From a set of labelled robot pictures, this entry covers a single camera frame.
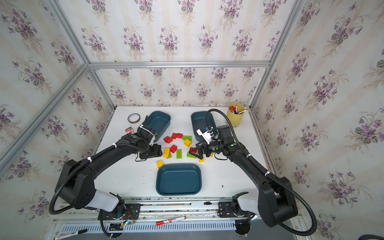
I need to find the black marker on rail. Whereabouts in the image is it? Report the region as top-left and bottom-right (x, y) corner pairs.
(54, 229), (88, 240)

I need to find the red marker on rail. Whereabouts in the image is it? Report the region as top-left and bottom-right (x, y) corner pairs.
(156, 216), (187, 226)

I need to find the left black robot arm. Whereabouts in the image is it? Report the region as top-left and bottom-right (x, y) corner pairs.
(49, 123), (161, 219)

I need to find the teal bin back right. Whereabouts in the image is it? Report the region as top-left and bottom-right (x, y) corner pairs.
(191, 111), (217, 142)

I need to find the green lego brick back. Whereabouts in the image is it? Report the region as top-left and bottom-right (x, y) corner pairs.
(182, 135), (192, 141)

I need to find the red lego brick back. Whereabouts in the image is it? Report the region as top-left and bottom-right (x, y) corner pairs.
(172, 133), (183, 139)

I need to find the yellow lego brick centre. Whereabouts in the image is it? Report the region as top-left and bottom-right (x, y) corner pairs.
(184, 139), (192, 148)

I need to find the teal bin back left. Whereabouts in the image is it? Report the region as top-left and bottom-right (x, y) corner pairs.
(143, 111), (171, 142)

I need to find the teal bin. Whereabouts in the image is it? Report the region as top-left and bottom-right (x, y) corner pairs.
(191, 111), (217, 142)
(156, 164), (202, 196)
(143, 111), (171, 142)

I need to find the small yellow lego brick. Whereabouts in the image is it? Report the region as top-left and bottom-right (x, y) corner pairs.
(156, 160), (164, 169)

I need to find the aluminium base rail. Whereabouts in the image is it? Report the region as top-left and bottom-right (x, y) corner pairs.
(44, 196), (313, 240)

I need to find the marker pen box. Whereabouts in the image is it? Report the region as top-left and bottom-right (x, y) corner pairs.
(125, 127), (134, 134)

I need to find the green lego brick under red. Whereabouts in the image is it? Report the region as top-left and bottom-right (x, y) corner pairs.
(187, 152), (197, 159)

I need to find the brown tape roll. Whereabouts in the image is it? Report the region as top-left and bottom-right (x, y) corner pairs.
(127, 113), (141, 124)

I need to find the green lego brick upright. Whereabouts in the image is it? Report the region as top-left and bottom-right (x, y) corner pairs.
(176, 149), (183, 159)

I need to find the teal bin front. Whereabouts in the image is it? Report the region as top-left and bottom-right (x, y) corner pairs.
(156, 164), (202, 196)

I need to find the long yellow lego brick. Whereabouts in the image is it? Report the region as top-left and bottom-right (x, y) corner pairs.
(163, 148), (170, 158)

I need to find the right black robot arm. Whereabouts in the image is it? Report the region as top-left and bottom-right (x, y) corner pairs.
(189, 109), (318, 237)

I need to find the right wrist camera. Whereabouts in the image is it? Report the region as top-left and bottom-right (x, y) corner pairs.
(196, 127), (217, 145)

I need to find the yellow pen cup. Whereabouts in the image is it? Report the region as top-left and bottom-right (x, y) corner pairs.
(227, 103), (248, 127)

